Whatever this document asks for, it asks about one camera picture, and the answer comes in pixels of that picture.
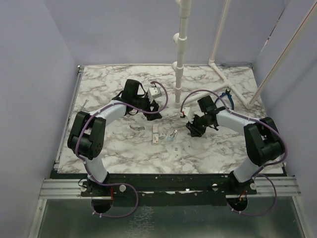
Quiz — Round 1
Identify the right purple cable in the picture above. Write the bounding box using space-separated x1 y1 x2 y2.
180 89 289 217

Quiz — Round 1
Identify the white staple box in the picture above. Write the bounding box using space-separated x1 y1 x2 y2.
152 124 159 145

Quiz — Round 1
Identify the small silver wrench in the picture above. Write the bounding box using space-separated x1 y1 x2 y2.
78 99 89 112

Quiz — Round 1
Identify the white stapler base piece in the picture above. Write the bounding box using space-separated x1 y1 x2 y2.
129 125 146 131

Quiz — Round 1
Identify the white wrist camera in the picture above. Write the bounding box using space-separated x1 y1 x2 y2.
180 107 195 123
147 87 162 103

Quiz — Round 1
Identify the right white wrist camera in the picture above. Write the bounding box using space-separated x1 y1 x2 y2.
180 107 195 123

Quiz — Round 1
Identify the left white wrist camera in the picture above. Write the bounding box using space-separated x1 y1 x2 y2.
147 87 162 103

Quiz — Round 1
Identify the white PVC pipe frame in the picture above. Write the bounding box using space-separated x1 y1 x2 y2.
170 0 317 110

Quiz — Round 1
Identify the aluminium extrusion rail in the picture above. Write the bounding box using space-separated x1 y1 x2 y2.
39 177 301 199

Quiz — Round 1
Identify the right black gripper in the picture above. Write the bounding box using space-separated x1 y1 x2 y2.
186 113 212 137

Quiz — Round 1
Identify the purple cable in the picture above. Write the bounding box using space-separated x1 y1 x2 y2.
76 80 170 219
180 89 289 217

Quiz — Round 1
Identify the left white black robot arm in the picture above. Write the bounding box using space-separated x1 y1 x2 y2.
67 79 162 196

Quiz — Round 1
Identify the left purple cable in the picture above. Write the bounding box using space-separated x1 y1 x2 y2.
76 80 170 219

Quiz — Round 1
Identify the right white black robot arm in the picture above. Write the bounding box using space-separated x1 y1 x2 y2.
181 96 287 194

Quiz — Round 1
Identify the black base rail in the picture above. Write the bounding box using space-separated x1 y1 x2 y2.
51 170 273 206

